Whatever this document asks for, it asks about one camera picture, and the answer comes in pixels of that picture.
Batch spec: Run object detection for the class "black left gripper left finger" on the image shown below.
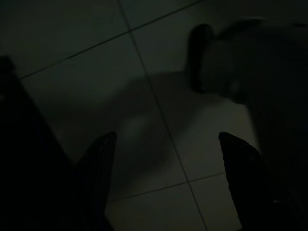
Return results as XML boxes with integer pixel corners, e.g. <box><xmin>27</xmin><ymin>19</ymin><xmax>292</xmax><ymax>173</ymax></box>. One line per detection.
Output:
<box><xmin>71</xmin><ymin>130</ymin><xmax>117</xmax><ymax>231</ymax></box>

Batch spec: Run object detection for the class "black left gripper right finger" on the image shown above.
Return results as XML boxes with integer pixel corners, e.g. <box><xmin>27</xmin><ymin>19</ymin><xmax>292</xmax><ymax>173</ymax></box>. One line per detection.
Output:
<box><xmin>218</xmin><ymin>131</ymin><xmax>293</xmax><ymax>231</ymax></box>

